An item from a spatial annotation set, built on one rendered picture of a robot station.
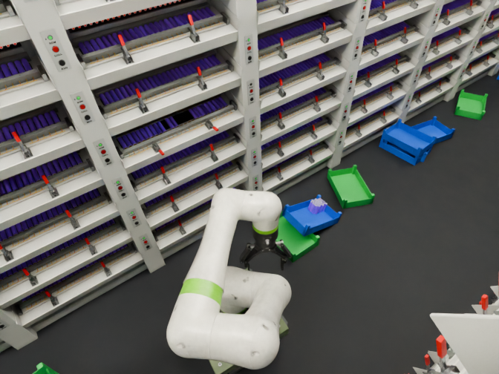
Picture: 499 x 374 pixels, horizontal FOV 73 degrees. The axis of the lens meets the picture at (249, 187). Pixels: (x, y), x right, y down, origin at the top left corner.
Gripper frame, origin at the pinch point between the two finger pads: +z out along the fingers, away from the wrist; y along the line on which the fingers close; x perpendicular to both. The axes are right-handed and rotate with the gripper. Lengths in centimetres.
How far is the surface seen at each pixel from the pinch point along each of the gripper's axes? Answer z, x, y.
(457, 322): -97, -71, 1
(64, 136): -49, 31, -69
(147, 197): -8, 39, -50
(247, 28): -72, 65, 1
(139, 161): -29, 39, -49
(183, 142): -30, 50, -31
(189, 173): -10, 51, -31
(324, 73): -36, 97, 46
